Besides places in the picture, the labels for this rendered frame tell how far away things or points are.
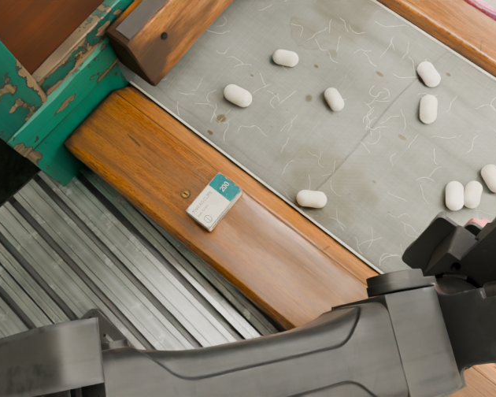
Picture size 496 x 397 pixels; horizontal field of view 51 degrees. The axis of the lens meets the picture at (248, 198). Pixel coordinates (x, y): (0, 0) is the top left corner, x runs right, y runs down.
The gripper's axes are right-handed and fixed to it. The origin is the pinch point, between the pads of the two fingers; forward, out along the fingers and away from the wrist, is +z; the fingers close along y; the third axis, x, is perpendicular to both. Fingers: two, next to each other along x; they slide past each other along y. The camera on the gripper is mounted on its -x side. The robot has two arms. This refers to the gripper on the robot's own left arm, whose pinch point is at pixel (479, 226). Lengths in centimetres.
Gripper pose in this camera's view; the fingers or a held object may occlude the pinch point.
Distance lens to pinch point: 60.3
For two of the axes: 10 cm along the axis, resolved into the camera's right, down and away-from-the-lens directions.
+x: -3.8, 6.9, 6.2
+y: -7.8, -6.0, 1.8
